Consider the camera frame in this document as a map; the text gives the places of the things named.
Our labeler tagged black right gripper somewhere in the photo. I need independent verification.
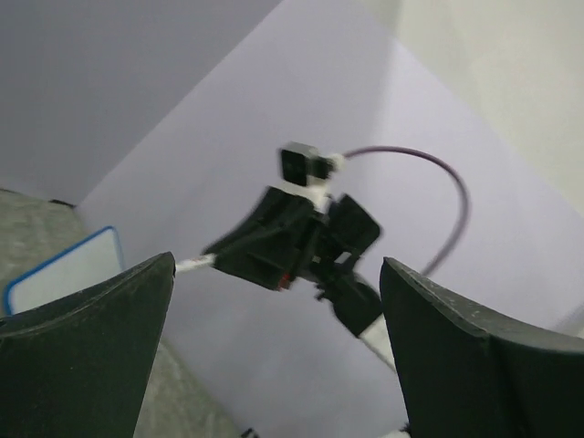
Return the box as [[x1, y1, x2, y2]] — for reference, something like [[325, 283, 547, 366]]
[[203, 187, 381, 301]]

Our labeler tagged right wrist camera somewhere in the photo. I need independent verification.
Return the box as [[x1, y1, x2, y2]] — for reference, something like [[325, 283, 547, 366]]
[[278, 142, 346, 211]]

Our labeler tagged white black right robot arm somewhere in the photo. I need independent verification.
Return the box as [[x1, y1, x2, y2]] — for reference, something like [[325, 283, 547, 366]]
[[203, 187, 382, 344]]

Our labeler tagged blue framed whiteboard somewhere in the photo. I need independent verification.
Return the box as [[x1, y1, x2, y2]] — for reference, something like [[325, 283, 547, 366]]
[[2, 226, 124, 316]]

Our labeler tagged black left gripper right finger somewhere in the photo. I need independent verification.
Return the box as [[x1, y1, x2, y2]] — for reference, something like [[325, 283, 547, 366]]
[[381, 258, 583, 437]]

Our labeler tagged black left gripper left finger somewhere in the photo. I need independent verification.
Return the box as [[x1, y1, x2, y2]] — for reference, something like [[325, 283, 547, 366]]
[[1, 252, 175, 437]]

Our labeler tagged white blue whiteboard marker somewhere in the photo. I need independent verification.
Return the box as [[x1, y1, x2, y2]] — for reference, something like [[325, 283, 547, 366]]
[[175, 254, 215, 273]]

